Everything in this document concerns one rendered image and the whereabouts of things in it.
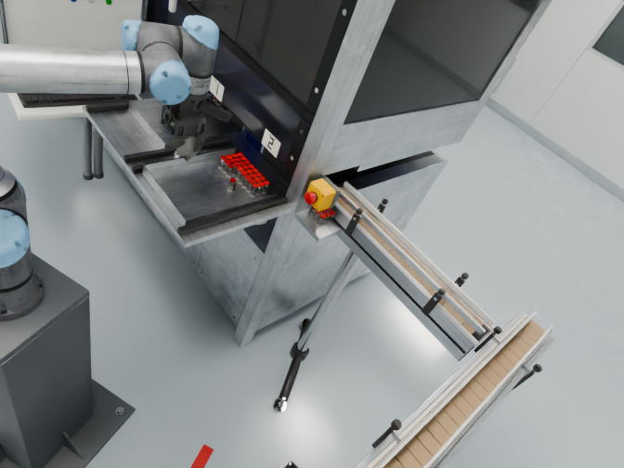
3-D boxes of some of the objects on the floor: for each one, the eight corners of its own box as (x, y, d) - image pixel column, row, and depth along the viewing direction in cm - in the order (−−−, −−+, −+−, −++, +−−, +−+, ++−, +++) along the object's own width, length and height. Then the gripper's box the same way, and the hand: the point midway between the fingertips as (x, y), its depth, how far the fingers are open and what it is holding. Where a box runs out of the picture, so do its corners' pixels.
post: (244, 331, 213) (506, -334, 76) (251, 341, 211) (535, -329, 74) (232, 337, 209) (488, -356, 72) (240, 347, 207) (518, -351, 69)
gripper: (162, 78, 102) (155, 153, 115) (183, 100, 98) (172, 175, 112) (196, 76, 107) (185, 149, 121) (215, 97, 103) (201, 168, 117)
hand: (188, 155), depth 117 cm, fingers closed
